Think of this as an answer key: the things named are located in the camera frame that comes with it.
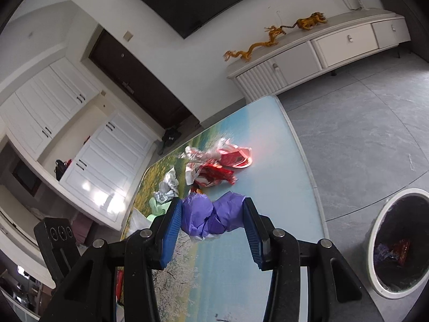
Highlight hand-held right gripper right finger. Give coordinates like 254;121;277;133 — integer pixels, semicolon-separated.
243;197;383;322

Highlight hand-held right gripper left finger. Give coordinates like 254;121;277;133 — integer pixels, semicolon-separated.
40;196;183;322

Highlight purple plastic bag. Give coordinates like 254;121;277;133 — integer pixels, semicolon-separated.
181;191;248;237

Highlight white printed plastic bag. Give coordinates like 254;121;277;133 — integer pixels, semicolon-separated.
153;167;180;206

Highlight white round trash bin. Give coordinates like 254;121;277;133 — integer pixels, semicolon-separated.
367;188;429;300

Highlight pale green plastic bag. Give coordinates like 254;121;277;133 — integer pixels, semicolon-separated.
147;196;169;217

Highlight clear plastic bag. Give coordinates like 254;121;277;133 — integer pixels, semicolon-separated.
129;208;153;239

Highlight black built-in appliance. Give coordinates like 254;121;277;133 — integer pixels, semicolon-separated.
12;161;43;196

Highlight red snack wrapper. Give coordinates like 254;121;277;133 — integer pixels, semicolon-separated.
194;161;238;189

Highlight black handbag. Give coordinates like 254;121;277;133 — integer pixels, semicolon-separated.
54;159;69;182

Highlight red plastic bag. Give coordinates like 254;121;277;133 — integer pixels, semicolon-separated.
216;139;254;169

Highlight silver foil wrapper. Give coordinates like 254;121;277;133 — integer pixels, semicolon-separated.
180;146;210;163

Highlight white base cabinet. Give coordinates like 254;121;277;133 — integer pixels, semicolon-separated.
58;109;159;232

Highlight black shoes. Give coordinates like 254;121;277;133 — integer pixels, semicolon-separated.
161;127;182;143

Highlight red wrapper in bin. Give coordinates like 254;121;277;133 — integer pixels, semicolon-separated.
393;239;412;265

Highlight dark brown door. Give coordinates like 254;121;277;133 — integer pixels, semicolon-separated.
88;28;202;131

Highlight white television cabinet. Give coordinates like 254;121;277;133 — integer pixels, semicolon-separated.
227;8;412;103

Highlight golden dragon figurine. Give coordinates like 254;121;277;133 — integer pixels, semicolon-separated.
224;25;286;64

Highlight golden tiger figurine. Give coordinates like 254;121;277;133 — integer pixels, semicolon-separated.
295;12;328;31

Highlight white wall cabinet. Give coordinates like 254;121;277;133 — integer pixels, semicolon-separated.
0;56;101;162

